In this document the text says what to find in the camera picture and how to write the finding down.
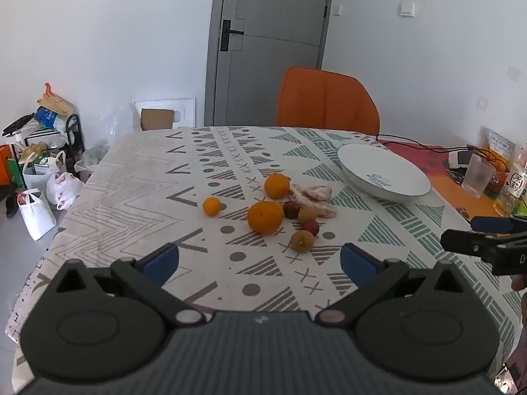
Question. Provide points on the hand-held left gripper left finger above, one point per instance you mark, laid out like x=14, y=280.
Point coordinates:
x=161, y=264

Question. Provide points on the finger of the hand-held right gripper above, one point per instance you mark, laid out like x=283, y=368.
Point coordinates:
x=490, y=224
x=465, y=242

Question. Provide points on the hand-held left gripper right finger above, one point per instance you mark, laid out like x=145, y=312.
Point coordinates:
x=357, y=265

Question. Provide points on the yellow lychee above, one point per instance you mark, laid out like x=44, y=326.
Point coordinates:
x=302, y=241

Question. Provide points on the peeled citrus segment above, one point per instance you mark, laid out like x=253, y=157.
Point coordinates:
x=326, y=212
x=317, y=192

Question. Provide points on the yellow-brown lychee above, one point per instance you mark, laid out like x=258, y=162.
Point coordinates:
x=307, y=214

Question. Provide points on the small orange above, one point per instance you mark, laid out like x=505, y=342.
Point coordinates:
x=212, y=205

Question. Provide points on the dark red lychee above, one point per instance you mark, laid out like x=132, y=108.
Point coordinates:
x=290, y=210

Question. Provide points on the white plate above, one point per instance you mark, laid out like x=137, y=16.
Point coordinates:
x=383, y=164

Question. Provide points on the large orange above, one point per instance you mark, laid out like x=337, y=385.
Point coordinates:
x=263, y=217

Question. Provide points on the medium orange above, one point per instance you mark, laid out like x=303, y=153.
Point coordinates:
x=276, y=186

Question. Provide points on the person's right hand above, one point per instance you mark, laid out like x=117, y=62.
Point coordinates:
x=519, y=283

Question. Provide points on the plastic drink bottle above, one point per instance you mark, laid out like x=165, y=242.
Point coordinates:
x=514, y=185

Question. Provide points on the clear plastic cup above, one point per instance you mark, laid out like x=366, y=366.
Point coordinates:
x=477, y=175

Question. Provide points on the red and orange mat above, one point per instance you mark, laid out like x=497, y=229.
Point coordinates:
x=448, y=185

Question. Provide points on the white power adapter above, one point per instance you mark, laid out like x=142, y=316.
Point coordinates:
x=461, y=158

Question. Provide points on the yellow snack bag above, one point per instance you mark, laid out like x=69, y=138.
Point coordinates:
x=497, y=148

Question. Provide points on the white plastic bag red contents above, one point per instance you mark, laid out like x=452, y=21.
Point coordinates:
x=61, y=189

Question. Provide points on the clear plastic bag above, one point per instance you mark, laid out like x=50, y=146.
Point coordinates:
x=96, y=155

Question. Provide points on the cardboard box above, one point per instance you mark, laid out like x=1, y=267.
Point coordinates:
x=156, y=119

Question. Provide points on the white tote bag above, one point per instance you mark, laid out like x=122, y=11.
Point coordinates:
x=39, y=170

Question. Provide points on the black rack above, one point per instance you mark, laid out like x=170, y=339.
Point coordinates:
x=74, y=135

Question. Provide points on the orange chair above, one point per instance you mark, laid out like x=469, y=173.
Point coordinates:
x=325, y=98

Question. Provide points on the orange box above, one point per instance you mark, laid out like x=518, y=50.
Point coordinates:
x=4, y=164

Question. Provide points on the blue and white bag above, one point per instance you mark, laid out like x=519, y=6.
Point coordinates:
x=46, y=117

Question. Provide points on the brown paper bag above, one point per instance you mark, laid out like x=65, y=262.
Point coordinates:
x=53, y=101

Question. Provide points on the black folded item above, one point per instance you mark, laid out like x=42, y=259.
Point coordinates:
x=18, y=124

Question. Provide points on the grey door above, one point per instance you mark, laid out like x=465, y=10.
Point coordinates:
x=271, y=70

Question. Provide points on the white wall outlet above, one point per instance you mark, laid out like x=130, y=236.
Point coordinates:
x=482, y=102
x=513, y=73

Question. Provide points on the large white wall switch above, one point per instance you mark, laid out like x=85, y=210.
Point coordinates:
x=407, y=8

